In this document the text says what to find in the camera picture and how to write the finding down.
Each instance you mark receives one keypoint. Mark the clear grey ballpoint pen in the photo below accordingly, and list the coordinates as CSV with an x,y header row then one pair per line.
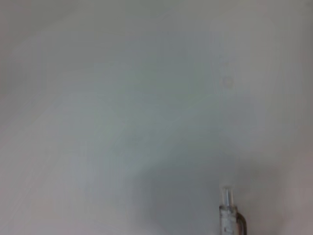
x,y
228,215

